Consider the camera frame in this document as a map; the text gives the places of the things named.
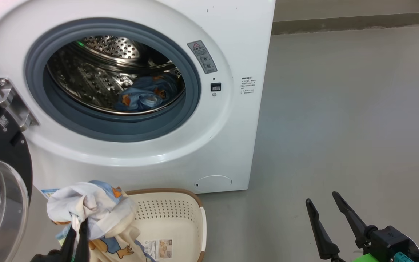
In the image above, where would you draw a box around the white cream cartoon garment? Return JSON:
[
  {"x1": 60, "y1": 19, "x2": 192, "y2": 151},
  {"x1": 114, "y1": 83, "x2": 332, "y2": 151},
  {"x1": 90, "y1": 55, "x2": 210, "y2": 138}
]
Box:
[{"x1": 47, "y1": 180, "x2": 155, "y2": 262}]

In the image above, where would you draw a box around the round white filter cover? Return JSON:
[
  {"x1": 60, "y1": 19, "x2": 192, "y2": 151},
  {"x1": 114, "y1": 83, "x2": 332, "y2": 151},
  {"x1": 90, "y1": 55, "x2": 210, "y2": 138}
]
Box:
[{"x1": 194, "y1": 175, "x2": 232, "y2": 193}]

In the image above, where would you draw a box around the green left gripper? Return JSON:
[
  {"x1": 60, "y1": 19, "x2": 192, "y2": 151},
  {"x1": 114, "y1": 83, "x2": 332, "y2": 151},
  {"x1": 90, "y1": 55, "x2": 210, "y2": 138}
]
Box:
[{"x1": 31, "y1": 218, "x2": 90, "y2": 262}]

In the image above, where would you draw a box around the grey warning sticker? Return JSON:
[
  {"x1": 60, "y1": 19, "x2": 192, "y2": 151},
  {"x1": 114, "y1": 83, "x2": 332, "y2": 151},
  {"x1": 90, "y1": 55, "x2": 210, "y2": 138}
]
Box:
[{"x1": 187, "y1": 40, "x2": 218, "y2": 74}]

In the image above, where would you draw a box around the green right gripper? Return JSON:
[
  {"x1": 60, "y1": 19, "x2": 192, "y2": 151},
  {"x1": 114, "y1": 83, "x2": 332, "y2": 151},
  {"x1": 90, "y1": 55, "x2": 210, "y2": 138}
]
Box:
[{"x1": 306, "y1": 191, "x2": 381, "y2": 262}]

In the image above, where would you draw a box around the blue cartoon print garment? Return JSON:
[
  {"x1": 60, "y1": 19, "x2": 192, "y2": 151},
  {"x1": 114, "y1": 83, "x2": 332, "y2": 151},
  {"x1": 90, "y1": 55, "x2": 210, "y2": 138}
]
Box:
[{"x1": 114, "y1": 75, "x2": 180, "y2": 112}]

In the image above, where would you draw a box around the black printed text label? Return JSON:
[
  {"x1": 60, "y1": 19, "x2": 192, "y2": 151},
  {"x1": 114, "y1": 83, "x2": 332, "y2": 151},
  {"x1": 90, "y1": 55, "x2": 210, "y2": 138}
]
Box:
[{"x1": 240, "y1": 76, "x2": 257, "y2": 95}]

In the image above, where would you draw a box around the cream laundry basket brown rim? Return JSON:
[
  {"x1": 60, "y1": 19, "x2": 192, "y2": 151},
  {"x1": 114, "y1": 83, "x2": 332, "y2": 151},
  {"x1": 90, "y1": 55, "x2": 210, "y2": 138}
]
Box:
[{"x1": 124, "y1": 188, "x2": 207, "y2": 262}]

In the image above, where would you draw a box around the white front-load washing machine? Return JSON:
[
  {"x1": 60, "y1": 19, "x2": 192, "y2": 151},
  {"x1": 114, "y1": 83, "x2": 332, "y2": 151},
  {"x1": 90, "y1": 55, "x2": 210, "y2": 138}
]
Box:
[{"x1": 0, "y1": 0, "x2": 276, "y2": 194}]

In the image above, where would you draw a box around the paper basket label sticker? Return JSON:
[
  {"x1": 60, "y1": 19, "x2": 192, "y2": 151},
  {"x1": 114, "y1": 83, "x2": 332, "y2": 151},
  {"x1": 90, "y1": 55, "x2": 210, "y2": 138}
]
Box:
[{"x1": 143, "y1": 239, "x2": 173, "y2": 259}]

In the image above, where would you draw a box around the black glass washer door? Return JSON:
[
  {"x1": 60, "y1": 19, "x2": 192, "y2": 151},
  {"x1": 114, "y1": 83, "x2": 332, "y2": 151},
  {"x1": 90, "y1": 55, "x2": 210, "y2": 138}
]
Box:
[{"x1": 0, "y1": 86, "x2": 33, "y2": 262}]

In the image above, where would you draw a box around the stainless steel washing machine drum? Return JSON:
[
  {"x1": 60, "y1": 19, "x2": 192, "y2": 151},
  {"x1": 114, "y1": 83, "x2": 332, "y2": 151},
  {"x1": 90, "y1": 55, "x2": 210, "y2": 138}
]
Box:
[{"x1": 46, "y1": 35, "x2": 186, "y2": 115}]

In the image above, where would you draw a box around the metal door hinge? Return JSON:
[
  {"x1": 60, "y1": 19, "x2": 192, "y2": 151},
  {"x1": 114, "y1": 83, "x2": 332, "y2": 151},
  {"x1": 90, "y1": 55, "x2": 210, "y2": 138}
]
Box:
[{"x1": 0, "y1": 78, "x2": 40, "y2": 131}]

